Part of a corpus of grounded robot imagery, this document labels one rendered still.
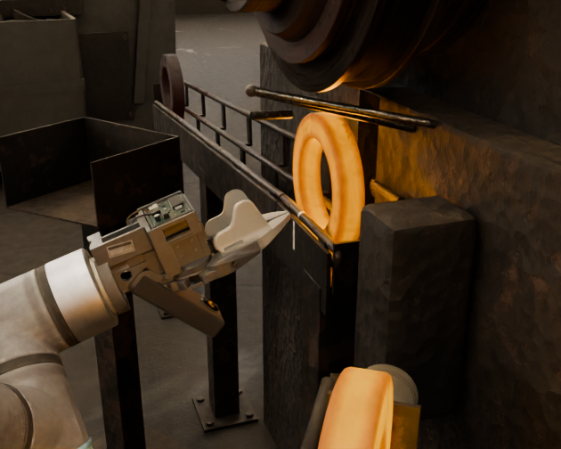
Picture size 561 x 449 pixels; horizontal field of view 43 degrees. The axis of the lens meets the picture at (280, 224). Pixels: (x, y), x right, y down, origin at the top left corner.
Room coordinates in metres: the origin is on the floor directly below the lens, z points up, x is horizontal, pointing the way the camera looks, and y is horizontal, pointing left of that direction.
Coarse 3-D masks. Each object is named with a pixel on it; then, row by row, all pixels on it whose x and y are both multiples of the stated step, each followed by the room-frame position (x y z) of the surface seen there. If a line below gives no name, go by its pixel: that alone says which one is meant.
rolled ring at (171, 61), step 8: (168, 56) 1.89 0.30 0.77; (176, 56) 1.90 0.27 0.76; (160, 64) 1.97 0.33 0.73; (168, 64) 1.86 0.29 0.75; (176, 64) 1.87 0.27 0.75; (160, 72) 1.98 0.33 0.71; (168, 72) 1.86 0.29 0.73; (176, 72) 1.85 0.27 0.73; (160, 80) 1.99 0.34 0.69; (168, 80) 1.97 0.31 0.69; (176, 80) 1.84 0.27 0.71; (160, 88) 1.99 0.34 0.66; (168, 88) 1.97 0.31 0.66; (176, 88) 1.83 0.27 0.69; (168, 96) 1.97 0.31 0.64; (176, 96) 1.83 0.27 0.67; (184, 96) 1.84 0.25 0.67; (168, 104) 1.95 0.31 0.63; (176, 104) 1.83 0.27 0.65; (184, 104) 1.84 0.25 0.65; (176, 112) 1.84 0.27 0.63; (176, 120) 1.86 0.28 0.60
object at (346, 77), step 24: (360, 0) 0.72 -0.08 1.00; (384, 0) 0.69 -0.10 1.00; (408, 0) 0.71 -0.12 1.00; (360, 24) 0.72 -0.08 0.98; (384, 24) 0.72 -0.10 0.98; (408, 24) 0.73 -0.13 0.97; (336, 48) 0.77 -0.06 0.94; (360, 48) 0.72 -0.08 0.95; (384, 48) 0.75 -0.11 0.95; (288, 72) 0.92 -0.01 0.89; (312, 72) 0.84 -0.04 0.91; (336, 72) 0.77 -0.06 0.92; (360, 72) 0.79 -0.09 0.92
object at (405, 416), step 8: (328, 392) 0.47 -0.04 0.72; (328, 400) 0.47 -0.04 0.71; (400, 408) 0.45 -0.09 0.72; (408, 408) 0.45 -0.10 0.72; (416, 408) 0.45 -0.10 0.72; (400, 416) 0.45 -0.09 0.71; (408, 416) 0.45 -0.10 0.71; (416, 416) 0.45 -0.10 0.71; (392, 424) 0.45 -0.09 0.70; (400, 424) 0.45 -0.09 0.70; (408, 424) 0.45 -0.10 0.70; (416, 424) 0.45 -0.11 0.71; (392, 432) 0.45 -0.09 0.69; (400, 432) 0.45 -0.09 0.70; (408, 432) 0.45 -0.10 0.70; (416, 432) 0.45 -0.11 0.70; (392, 440) 0.45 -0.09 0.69; (400, 440) 0.45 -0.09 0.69; (408, 440) 0.45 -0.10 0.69; (416, 440) 0.45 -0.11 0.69; (392, 448) 0.45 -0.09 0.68; (400, 448) 0.45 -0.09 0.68; (408, 448) 0.45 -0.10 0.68; (416, 448) 0.45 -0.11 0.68
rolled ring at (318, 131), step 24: (312, 120) 0.90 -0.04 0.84; (336, 120) 0.87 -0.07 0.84; (312, 144) 0.93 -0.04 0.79; (336, 144) 0.83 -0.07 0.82; (312, 168) 0.95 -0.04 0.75; (336, 168) 0.82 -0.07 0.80; (360, 168) 0.82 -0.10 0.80; (312, 192) 0.94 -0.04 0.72; (336, 192) 0.81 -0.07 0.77; (360, 192) 0.81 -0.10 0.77; (312, 216) 0.91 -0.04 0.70; (336, 216) 0.81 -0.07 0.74; (360, 216) 0.81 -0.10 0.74; (336, 240) 0.81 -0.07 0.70
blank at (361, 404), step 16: (352, 368) 0.42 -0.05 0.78; (336, 384) 0.39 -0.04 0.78; (352, 384) 0.39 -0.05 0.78; (368, 384) 0.39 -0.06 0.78; (384, 384) 0.39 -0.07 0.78; (336, 400) 0.37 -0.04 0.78; (352, 400) 0.37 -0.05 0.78; (368, 400) 0.37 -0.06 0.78; (384, 400) 0.38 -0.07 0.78; (336, 416) 0.36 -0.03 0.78; (352, 416) 0.36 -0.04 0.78; (368, 416) 0.36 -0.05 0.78; (384, 416) 0.39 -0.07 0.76; (336, 432) 0.35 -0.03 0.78; (352, 432) 0.35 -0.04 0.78; (368, 432) 0.35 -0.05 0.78; (384, 432) 0.40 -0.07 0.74; (320, 448) 0.34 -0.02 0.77; (336, 448) 0.34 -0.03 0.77; (352, 448) 0.34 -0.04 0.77; (368, 448) 0.34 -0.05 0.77; (384, 448) 0.41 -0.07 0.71
